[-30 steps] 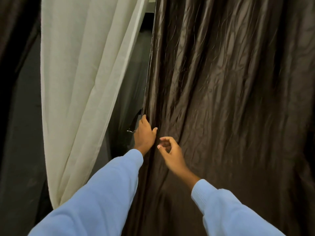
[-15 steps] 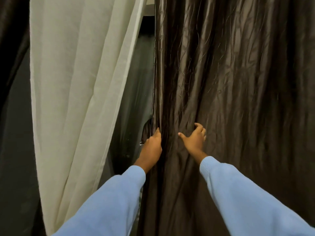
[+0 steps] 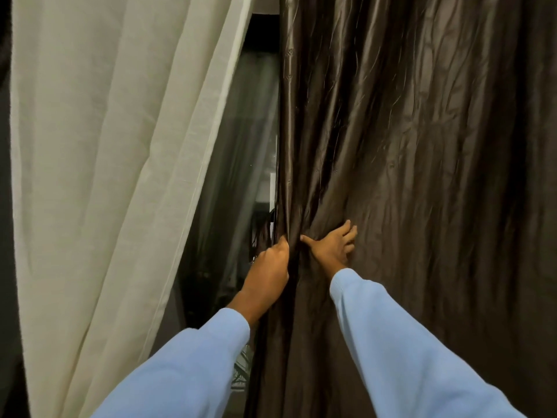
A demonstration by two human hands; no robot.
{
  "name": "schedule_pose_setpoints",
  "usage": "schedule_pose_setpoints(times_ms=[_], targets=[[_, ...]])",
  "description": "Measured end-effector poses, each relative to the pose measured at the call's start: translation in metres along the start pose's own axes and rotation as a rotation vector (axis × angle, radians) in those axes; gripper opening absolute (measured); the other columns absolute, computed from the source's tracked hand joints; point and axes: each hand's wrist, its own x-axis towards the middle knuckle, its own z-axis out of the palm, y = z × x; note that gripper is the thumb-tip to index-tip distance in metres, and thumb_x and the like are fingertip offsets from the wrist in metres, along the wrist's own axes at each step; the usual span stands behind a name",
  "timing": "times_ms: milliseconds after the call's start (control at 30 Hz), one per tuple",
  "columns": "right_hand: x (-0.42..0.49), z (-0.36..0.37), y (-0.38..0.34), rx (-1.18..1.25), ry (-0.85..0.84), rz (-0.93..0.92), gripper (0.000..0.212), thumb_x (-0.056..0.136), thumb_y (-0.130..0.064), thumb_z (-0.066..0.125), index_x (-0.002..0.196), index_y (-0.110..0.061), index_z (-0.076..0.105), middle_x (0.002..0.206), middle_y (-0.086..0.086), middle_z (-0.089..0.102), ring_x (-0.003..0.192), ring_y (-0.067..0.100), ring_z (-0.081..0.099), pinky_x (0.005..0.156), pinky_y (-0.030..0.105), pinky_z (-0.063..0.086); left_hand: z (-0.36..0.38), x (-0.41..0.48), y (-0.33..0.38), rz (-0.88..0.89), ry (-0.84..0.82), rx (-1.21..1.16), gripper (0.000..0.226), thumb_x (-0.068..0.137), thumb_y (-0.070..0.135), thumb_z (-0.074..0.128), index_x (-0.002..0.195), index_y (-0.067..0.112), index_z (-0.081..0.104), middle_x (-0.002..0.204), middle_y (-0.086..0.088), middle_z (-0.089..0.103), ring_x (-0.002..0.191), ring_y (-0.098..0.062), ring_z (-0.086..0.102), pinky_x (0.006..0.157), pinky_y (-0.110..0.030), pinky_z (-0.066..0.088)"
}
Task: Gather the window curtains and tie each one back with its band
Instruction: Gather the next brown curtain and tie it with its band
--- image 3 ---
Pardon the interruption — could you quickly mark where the glass window pane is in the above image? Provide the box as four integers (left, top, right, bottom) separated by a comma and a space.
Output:
150, 15, 280, 418

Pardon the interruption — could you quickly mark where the person's right forearm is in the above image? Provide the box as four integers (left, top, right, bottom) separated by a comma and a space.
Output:
329, 266, 527, 418

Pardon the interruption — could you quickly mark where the person's left hand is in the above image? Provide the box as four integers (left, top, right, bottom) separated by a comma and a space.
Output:
240, 235, 290, 310

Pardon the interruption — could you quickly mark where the dark brown satin curtain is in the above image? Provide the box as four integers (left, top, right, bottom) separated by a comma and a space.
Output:
245, 0, 557, 418

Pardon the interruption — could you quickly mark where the white sheer curtain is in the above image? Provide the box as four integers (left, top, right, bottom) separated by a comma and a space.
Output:
10, 0, 255, 418

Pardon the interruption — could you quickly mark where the person's left forearm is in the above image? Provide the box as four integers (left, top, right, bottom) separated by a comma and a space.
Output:
91, 293, 266, 418

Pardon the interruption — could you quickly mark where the person's right hand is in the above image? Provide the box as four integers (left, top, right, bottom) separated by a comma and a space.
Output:
300, 219, 358, 275

